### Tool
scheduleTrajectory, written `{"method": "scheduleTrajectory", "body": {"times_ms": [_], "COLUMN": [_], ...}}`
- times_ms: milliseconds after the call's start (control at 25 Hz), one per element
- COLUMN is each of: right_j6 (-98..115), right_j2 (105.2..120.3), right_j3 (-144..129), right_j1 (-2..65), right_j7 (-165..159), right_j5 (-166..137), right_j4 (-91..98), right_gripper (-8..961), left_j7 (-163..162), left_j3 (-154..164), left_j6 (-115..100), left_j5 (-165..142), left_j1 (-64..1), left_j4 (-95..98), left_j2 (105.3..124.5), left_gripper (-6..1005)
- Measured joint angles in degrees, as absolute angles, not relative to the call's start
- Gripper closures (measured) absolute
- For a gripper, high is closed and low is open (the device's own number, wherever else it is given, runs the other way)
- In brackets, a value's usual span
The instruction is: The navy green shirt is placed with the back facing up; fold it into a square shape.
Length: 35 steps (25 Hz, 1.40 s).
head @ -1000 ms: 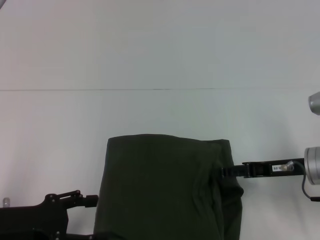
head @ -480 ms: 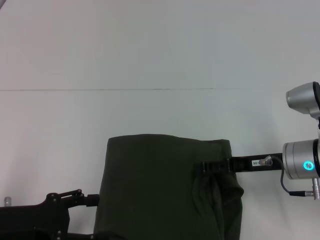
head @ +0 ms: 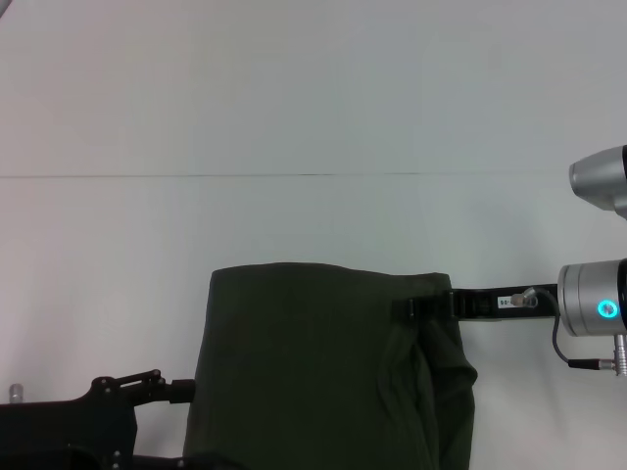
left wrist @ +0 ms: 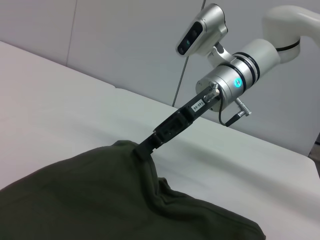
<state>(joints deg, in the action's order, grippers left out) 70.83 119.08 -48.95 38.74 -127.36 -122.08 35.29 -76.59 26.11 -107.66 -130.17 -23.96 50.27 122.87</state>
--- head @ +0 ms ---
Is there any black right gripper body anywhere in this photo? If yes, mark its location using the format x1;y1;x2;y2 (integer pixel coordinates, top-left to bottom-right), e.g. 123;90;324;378
458;283;562;325

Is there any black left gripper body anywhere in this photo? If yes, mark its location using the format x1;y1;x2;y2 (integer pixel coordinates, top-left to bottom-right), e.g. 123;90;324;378
0;389;141;470

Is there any dark green shirt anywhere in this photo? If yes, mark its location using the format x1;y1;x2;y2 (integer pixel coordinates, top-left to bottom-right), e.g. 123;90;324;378
181;261;479;470

